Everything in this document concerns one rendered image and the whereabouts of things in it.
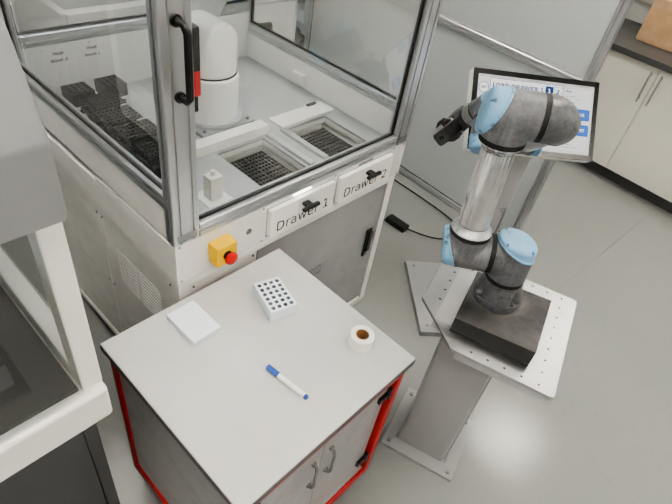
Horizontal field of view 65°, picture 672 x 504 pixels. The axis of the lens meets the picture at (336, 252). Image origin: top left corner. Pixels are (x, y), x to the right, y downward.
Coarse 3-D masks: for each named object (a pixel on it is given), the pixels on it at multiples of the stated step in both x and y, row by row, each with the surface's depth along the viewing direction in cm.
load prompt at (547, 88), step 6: (492, 78) 202; (498, 78) 202; (492, 84) 202; (498, 84) 202; (504, 84) 203; (510, 84) 203; (516, 84) 203; (522, 84) 204; (528, 84) 204; (534, 84) 204; (540, 84) 205; (546, 84) 205; (534, 90) 204; (540, 90) 205; (546, 90) 205; (552, 90) 205; (558, 90) 206
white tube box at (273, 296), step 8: (264, 280) 157; (272, 280) 158; (280, 280) 158; (256, 288) 155; (264, 288) 155; (272, 288) 156; (280, 288) 156; (256, 296) 156; (264, 296) 153; (272, 296) 154; (280, 296) 155; (288, 296) 154; (264, 304) 152; (272, 304) 152; (280, 304) 151; (288, 304) 152; (296, 304) 152; (272, 312) 149; (280, 312) 151; (288, 312) 153; (272, 320) 151
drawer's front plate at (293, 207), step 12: (312, 192) 172; (324, 192) 177; (288, 204) 165; (300, 204) 170; (324, 204) 181; (276, 216) 164; (288, 216) 169; (300, 216) 174; (312, 216) 180; (276, 228) 168; (288, 228) 173
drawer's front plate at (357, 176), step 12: (384, 156) 195; (360, 168) 187; (372, 168) 191; (384, 168) 198; (348, 180) 184; (360, 180) 190; (372, 180) 196; (336, 192) 185; (348, 192) 188; (360, 192) 195
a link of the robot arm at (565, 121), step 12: (552, 108) 120; (564, 108) 120; (576, 108) 123; (552, 120) 120; (564, 120) 120; (576, 120) 122; (552, 132) 121; (564, 132) 122; (576, 132) 125; (528, 144) 148; (540, 144) 141; (552, 144) 130
